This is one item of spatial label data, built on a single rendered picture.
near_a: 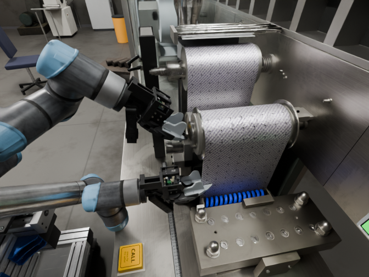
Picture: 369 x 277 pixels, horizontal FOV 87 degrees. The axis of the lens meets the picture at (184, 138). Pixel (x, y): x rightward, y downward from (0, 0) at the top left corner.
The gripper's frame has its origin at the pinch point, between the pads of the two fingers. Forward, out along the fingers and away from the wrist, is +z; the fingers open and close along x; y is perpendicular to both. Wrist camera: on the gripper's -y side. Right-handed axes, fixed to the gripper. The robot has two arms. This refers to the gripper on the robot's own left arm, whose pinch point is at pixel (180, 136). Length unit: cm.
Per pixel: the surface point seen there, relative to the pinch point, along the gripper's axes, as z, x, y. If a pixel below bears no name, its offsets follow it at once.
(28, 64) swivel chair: -102, 308, -182
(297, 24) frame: 13.7, 16.4, 42.5
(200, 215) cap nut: 13.1, -15.5, -11.3
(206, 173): 9.9, -7.6, -2.6
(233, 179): 20.1, -7.7, -0.8
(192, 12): -1, 64, 27
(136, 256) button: 6.5, -17.9, -34.9
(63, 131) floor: -20, 184, -177
